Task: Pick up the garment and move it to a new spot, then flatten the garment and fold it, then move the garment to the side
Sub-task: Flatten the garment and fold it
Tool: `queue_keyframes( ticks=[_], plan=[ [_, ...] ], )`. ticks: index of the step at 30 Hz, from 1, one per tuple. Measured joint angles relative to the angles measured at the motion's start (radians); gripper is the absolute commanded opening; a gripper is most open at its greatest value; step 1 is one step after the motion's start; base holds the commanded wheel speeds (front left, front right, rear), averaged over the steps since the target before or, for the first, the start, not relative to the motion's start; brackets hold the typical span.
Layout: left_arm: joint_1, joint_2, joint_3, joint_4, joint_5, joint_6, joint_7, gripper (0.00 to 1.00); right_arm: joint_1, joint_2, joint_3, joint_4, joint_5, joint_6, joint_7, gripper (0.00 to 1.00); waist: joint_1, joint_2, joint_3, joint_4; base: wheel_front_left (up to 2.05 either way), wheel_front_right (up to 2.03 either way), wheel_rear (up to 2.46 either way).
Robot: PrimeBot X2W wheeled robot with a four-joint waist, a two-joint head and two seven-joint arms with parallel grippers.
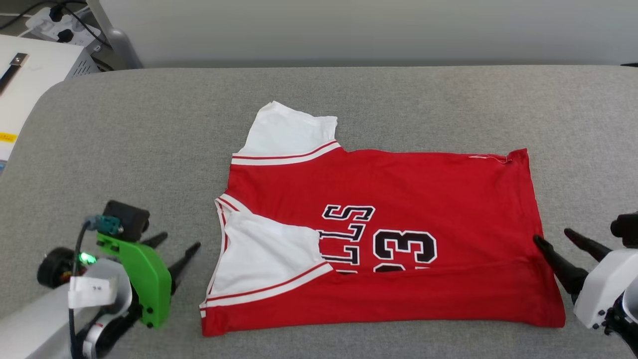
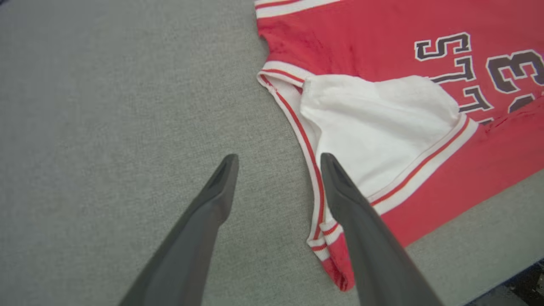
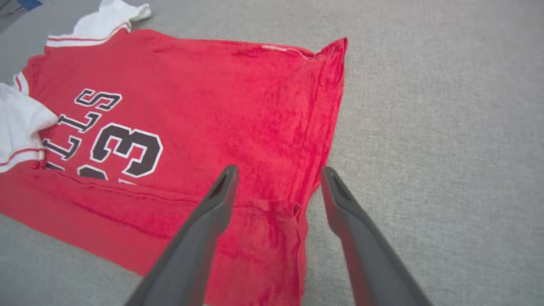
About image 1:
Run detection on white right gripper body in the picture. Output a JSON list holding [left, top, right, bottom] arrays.
[[573, 248, 638, 330]]

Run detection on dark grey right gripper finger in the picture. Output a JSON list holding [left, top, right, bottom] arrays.
[[564, 228, 613, 261], [533, 235, 589, 295]]

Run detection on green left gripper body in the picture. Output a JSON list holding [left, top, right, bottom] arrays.
[[97, 232, 172, 329]]

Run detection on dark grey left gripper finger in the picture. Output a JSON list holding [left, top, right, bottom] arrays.
[[142, 232, 168, 250], [168, 242, 201, 295]]

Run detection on red white basketball jersey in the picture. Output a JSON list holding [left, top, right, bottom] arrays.
[[199, 101, 566, 337]]

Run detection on white vented metal box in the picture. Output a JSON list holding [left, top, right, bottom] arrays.
[[0, 34, 100, 173]]

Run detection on white power strip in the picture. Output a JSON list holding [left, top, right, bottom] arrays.
[[25, 4, 103, 49]]

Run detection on white cable label tag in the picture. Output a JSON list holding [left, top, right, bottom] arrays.
[[68, 277, 111, 309]]

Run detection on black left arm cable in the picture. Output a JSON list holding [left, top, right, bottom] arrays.
[[68, 219, 100, 359]]

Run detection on grey rounded frame leg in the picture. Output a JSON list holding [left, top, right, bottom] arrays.
[[86, 0, 144, 69]]

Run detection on black strap with buckle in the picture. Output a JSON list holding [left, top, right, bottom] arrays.
[[0, 52, 29, 94]]

